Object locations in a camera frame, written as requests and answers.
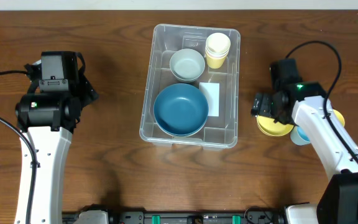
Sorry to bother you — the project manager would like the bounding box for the yellow small bowl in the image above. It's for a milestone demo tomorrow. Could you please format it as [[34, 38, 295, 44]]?
[[256, 116, 294, 137]]

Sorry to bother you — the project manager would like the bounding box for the light blue cup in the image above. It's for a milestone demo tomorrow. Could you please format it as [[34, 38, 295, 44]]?
[[290, 126, 310, 146]]

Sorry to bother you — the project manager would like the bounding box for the yellow cup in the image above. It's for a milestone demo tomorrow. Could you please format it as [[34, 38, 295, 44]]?
[[333, 110, 346, 127], [206, 54, 226, 69]]

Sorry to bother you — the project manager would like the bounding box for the cream cup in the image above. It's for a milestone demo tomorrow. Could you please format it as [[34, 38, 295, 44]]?
[[206, 32, 231, 52]]

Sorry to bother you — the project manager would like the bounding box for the dark blue bowl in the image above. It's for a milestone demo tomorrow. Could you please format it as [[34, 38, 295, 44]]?
[[154, 83, 209, 137]]

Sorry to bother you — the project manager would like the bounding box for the grey small bowl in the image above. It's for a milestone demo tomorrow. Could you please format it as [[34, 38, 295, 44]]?
[[170, 49, 206, 83]]

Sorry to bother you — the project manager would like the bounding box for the pink cup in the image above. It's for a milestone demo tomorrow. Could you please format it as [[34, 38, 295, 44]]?
[[205, 49, 229, 58]]

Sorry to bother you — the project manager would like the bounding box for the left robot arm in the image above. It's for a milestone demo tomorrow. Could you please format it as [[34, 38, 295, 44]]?
[[14, 51, 99, 223]]

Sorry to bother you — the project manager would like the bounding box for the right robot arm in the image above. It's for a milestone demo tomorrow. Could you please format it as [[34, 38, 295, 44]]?
[[251, 59, 358, 223]]

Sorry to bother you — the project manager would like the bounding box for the clear plastic storage bin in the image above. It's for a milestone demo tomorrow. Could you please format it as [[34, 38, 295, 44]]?
[[139, 24, 241, 149]]

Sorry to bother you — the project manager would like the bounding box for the white label in bin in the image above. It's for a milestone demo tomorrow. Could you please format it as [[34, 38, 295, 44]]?
[[199, 82, 220, 117]]

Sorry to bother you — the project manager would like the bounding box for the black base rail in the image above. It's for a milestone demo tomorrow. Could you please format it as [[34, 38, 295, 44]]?
[[62, 205, 287, 224]]

